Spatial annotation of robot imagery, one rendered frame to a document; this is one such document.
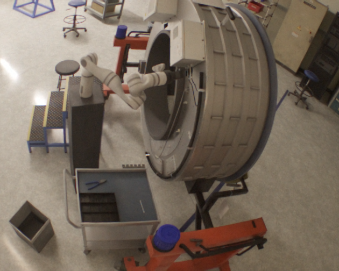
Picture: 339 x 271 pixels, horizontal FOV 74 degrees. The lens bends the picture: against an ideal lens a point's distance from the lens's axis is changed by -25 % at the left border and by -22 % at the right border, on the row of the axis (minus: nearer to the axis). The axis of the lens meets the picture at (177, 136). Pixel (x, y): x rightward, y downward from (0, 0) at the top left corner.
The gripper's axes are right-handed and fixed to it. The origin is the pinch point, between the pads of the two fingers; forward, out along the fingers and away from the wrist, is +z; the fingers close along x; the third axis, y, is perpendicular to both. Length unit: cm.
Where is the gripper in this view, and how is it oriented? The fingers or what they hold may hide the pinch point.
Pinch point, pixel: (186, 69)
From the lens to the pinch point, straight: 159.6
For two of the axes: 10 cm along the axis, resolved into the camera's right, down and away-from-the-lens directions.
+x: 6.4, -0.1, -7.7
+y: 2.1, 9.6, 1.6
